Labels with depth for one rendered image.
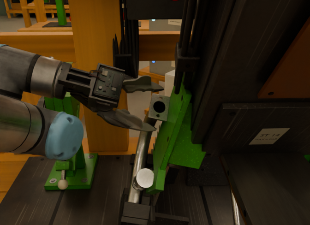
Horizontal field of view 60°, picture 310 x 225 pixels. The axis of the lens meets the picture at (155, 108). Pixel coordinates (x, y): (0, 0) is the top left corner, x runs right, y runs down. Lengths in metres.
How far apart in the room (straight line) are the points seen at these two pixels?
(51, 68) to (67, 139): 0.15
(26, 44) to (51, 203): 0.50
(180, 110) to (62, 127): 0.20
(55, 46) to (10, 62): 0.42
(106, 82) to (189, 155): 0.21
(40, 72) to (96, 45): 0.33
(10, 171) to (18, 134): 0.62
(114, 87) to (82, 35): 0.35
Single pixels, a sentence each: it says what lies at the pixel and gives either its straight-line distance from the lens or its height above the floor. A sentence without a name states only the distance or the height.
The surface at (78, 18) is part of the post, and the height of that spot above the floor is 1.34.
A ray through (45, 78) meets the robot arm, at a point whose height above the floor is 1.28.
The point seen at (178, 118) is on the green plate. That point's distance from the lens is 0.48.
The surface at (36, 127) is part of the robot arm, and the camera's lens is 0.41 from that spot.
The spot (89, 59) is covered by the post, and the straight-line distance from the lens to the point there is 0.84.
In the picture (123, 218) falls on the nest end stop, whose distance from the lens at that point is 0.64.
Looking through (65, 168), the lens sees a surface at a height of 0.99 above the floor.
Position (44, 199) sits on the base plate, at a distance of 0.83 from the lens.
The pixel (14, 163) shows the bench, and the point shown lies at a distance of 1.03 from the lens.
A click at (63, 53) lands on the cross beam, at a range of 0.95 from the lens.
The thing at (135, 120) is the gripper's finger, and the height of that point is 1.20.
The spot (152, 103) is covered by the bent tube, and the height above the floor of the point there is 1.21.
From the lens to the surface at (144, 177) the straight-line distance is 0.56.
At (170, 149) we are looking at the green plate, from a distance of 0.51.
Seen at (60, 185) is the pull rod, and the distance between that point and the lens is 0.78.
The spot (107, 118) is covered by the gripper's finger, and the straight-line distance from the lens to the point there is 0.54.
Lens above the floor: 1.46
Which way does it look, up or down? 27 degrees down
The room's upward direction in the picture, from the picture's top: straight up
